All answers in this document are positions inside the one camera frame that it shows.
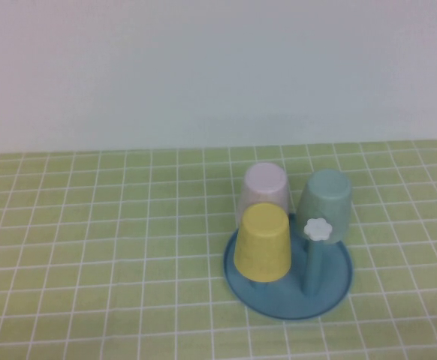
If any yellow plastic cup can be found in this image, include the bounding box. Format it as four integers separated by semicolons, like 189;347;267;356
233;203;291;284

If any pale pink plastic cup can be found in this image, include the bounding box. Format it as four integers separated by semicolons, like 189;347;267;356
237;163;290;226

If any green checkered tablecloth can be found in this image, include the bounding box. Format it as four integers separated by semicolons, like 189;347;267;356
0;137;437;360

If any pale teal plastic cup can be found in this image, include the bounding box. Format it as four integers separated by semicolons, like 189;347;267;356
297;168;354;245

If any blue cup stand with pegs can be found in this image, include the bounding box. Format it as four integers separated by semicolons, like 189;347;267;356
222;211;354;321

